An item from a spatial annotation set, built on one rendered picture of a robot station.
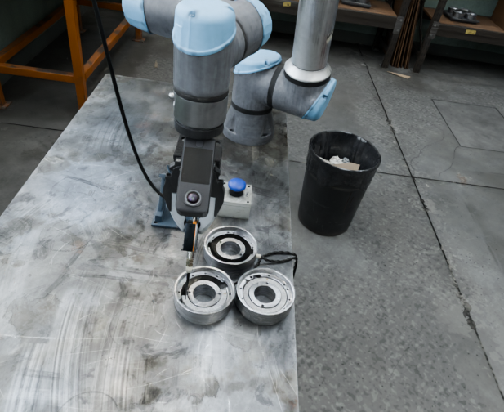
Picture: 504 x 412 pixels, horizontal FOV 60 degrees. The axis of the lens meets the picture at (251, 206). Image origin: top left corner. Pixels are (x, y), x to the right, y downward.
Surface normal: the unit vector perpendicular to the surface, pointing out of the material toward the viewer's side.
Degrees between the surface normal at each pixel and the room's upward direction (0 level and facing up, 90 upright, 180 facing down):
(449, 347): 0
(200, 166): 32
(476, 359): 0
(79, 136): 0
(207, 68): 90
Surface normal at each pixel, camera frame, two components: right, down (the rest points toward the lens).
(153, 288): 0.13, -0.76
